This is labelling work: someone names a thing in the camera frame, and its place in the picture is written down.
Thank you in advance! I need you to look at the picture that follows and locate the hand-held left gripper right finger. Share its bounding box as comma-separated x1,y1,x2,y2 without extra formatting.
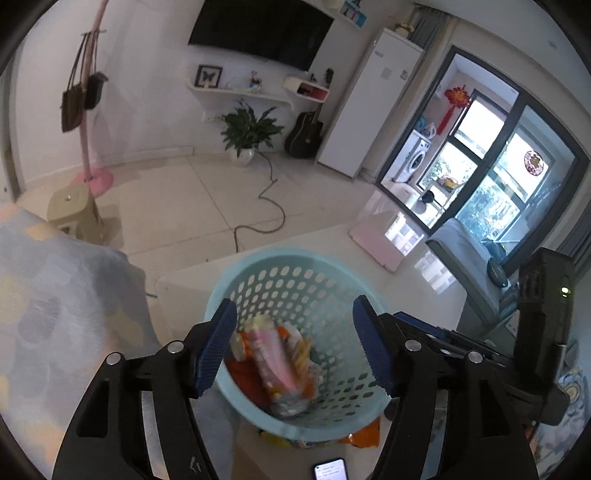
353,295,539,480

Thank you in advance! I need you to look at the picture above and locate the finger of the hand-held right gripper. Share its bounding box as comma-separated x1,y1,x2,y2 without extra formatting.
392,311,522,393

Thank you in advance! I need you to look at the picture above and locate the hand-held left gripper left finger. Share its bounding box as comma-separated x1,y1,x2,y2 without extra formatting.
53,299,238,480

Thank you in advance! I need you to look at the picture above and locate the orange foil snack packet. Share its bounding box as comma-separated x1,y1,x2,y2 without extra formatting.
226,360,265,408

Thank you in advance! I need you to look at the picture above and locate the pink white plastic bottle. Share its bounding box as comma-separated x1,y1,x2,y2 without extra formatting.
252,325,315,409

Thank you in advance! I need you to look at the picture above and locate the light blue plastic basket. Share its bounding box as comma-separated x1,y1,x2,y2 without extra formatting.
203,249,393,439

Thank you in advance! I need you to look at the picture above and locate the grey sofa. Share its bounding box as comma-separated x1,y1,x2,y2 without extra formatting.
426,218,518,324

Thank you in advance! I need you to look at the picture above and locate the orange snack wrapper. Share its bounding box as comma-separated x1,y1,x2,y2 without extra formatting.
342,418,382,449

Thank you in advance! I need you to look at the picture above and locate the floral patterned cloth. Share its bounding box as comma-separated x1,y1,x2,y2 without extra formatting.
554,342,591,462

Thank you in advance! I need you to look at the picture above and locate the pink floor mat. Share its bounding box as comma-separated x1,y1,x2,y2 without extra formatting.
352,217,407,274

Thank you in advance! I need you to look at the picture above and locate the yellow snack wrapper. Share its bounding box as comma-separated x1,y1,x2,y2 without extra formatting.
259,429,324,449

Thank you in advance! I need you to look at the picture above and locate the black smartphone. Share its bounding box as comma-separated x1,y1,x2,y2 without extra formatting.
314,458,349,480

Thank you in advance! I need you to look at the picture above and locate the patterned grey tablecloth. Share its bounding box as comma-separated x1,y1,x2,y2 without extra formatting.
0,203,162,467

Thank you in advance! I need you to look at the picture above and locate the white washing machine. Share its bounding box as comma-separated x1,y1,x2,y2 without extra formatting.
392,130,432,183

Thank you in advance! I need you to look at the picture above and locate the green plastic stool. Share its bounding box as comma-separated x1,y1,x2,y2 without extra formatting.
47,188,105,241

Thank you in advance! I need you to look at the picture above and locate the potted green plant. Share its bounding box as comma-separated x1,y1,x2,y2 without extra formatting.
221,102,284,166

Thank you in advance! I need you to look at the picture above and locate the black acoustic guitar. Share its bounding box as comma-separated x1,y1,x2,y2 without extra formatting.
284,69,334,159

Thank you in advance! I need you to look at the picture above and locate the red knot decoration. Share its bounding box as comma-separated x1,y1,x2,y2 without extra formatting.
438,85,472,134

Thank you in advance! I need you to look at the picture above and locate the white refrigerator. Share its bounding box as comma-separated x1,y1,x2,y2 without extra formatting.
317,28,426,178

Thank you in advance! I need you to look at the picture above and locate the pink coat rack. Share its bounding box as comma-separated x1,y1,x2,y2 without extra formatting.
76,0,115,197

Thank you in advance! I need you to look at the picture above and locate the framed butterfly picture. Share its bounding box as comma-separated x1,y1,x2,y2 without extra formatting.
195,65,223,88

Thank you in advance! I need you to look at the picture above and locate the brown hanging bag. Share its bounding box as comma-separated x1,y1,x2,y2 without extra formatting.
61,34,88,134

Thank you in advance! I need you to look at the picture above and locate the black hanging bag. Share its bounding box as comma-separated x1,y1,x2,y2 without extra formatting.
84,32,109,110

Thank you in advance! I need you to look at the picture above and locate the grey curtain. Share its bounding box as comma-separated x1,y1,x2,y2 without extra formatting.
409,7,451,47

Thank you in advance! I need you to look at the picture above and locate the black floor cable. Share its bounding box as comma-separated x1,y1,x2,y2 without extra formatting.
233,152,286,252

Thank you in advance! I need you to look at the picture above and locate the dark sliding door frame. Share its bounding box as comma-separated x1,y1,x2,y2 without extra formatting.
374,45,591,278

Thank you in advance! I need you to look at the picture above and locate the curved white wall shelf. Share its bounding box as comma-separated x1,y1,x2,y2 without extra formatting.
187,80,291,108

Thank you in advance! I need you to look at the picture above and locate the white pink wall cubby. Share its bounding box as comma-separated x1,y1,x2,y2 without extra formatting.
283,75,329,102

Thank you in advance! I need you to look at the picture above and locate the wall-mounted television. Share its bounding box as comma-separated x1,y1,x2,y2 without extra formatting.
188,0,334,72

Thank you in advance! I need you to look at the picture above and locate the blue double wall cubby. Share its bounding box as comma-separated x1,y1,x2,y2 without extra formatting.
342,0,368,26

